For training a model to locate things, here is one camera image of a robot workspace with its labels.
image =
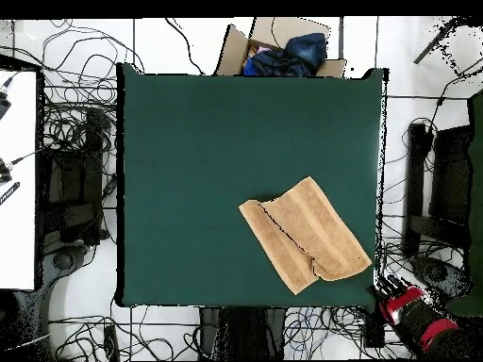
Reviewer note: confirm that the tan terry towel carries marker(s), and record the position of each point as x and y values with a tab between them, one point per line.
309	233

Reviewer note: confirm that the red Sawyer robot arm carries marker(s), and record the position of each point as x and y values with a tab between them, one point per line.
415	320

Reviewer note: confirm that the black rectangular box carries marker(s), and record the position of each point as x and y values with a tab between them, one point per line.
373	335

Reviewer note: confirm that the grey stand base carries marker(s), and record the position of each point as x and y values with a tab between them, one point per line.
434	271
64	260

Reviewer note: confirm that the green covered side table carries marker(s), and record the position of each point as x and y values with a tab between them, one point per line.
476	188

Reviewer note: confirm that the black metal bar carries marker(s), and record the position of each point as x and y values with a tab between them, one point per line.
434	43

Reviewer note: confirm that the dark navy garment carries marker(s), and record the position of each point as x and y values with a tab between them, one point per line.
279	64

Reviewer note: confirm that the blue denim garment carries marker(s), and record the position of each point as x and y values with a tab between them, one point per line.
307	47

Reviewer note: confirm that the pink garment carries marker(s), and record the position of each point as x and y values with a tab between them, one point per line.
260	50

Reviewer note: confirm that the dark green table cloth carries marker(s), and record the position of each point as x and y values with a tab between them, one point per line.
169	113

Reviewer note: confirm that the brown cardboard box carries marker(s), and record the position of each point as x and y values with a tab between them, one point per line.
234	52

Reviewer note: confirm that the black power strip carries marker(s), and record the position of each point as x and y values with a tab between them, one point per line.
110	343

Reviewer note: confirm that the white table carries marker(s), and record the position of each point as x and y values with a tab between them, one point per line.
19	226

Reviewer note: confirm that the black perforated strip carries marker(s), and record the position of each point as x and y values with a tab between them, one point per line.
9	193

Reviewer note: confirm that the black stand frame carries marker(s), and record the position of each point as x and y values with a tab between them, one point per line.
415	169
94	169

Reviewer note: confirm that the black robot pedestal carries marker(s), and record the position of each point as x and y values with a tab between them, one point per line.
241	332

